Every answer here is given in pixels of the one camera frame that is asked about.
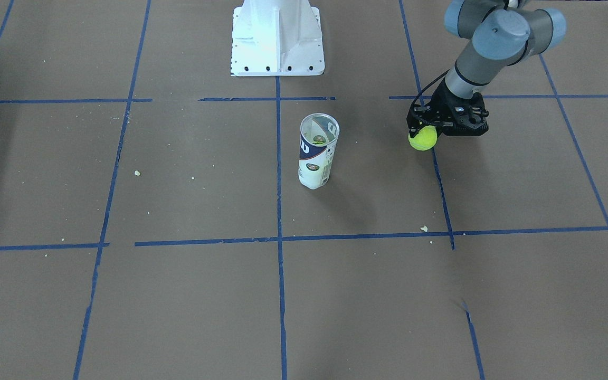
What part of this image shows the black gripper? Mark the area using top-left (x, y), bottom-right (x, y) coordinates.
top-left (407, 79), bottom-right (489, 139)

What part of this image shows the yellow tennis ball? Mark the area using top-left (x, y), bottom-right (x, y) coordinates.
top-left (408, 125), bottom-right (438, 151)

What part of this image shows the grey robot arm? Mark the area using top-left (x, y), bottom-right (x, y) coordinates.
top-left (407, 1), bottom-right (567, 142)

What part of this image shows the clear tennis ball can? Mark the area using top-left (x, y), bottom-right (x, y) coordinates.
top-left (298, 113), bottom-right (340, 189)

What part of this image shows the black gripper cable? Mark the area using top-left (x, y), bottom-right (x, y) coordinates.
top-left (411, 69), bottom-right (450, 109)

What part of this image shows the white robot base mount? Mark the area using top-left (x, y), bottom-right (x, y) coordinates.
top-left (230, 1), bottom-right (326, 77)

